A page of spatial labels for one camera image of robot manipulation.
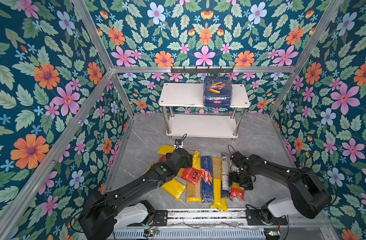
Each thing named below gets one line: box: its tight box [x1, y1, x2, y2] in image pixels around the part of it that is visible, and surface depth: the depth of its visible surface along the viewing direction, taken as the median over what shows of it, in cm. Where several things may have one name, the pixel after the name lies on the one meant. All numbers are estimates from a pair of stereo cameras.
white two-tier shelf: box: [158, 83, 251, 142], surface depth 103 cm
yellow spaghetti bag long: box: [210, 157, 229, 212], surface depth 82 cm
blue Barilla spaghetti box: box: [201, 155, 214, 203], surface depth 84 cm
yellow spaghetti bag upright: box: [186, 150, 202, 204], surface depth 82 cm
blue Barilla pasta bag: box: [203, 75, 233, 109], surface depth 76 cm
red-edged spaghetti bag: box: [230, 182, 245, 201], surface depth 80 cm
